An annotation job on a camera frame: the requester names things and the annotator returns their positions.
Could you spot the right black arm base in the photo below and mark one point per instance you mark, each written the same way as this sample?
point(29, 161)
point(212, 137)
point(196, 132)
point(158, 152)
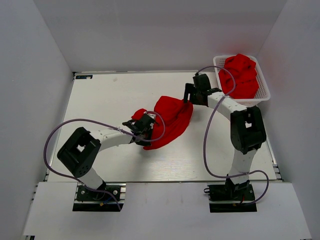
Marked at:
point(223, 201)

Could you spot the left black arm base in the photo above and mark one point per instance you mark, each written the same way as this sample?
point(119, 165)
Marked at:
point(89, 201)

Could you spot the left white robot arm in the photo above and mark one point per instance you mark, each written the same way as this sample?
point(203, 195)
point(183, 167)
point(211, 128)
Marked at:
point(81, 149)

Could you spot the red t shirt pile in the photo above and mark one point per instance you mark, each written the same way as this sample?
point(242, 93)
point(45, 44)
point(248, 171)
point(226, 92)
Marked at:
point(243, 69)

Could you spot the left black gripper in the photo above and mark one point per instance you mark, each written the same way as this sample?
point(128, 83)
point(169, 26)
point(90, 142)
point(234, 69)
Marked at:
point(139, 127)

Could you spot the blue table label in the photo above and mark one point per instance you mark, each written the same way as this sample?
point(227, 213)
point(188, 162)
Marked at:
point(83, 77)

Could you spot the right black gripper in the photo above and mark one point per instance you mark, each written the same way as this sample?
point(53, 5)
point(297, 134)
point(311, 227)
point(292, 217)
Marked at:
point(194, 93)

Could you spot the white plastic basket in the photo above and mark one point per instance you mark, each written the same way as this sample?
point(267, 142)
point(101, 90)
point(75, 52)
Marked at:
point(225, 82)

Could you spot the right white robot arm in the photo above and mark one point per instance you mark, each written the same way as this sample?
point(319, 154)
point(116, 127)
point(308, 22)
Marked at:
point(247, 130)

